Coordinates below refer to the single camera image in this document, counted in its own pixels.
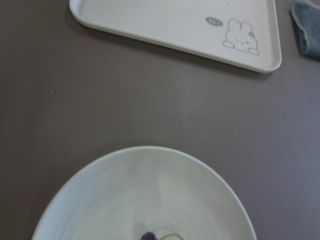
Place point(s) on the grey folded cloth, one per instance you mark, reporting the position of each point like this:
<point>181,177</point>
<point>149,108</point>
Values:
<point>306,15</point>

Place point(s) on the cream round plate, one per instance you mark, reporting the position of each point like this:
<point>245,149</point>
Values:
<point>129,192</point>

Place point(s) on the dark red cherry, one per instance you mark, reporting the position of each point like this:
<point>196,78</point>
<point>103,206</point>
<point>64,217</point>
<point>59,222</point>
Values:
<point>152,236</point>

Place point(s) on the cream rabbit tray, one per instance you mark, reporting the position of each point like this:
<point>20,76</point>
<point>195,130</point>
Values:
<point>242,33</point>

